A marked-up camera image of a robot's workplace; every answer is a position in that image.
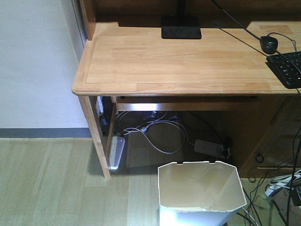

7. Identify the white plastic trash bin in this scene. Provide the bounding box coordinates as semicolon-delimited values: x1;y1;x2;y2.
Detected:
158;161;246;226

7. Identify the white power strip left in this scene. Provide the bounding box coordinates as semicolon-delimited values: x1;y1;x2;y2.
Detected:
109;136;125;170

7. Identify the wooden desk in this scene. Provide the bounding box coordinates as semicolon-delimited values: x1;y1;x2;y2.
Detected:
72;0;298;178

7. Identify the grey power strip under desk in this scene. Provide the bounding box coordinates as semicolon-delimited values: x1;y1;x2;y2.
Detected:
194;139;225;159

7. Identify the black monitor stand base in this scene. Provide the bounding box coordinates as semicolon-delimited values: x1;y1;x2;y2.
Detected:
161;0;202;40

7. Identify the black computer mouse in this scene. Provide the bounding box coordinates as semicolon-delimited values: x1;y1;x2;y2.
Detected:
260;35;278;55

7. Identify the black keyboard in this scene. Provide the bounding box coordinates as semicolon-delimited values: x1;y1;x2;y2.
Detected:
266;51;301;89

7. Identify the black cable across desk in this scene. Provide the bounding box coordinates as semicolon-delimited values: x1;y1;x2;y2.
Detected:
211;0;301;65

